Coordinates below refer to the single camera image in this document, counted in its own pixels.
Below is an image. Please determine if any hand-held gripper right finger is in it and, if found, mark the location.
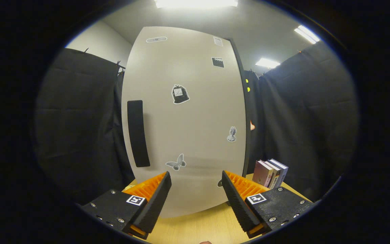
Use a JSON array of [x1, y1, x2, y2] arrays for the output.
[[221, 170, 317, 238]]

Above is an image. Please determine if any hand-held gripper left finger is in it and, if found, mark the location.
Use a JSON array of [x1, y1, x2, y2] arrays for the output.
[[80, 171, 172, 238]]

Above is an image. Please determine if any black door handle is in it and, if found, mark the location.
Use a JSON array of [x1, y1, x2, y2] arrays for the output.
[[127, 100, 151, 168]]

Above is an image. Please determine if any light grey cabinet door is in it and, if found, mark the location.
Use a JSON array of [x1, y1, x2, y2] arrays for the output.
[[121, 26, 247, 218]]

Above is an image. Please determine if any white spine book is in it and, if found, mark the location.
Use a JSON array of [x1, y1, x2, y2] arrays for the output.
[[264, 160, 282, 189]]

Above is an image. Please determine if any dark grey cabinet body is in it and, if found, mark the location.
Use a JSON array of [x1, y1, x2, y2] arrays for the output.
[[229, 38, 252, 207]]

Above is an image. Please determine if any black backdrop cloth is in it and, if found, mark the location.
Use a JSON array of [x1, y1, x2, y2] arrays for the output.
[[34, 41, 360, 204]]

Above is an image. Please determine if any small ceiling light panel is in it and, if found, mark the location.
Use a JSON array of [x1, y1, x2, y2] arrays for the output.
[[255, 58, 281, 69]]

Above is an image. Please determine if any double strip ceiling light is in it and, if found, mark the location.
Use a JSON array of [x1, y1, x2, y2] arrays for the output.
[[294, 25, 321, 44]]

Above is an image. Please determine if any large ceiling light panel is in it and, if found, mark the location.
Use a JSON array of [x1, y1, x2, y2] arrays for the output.
[[154, 0, 239, 8]]

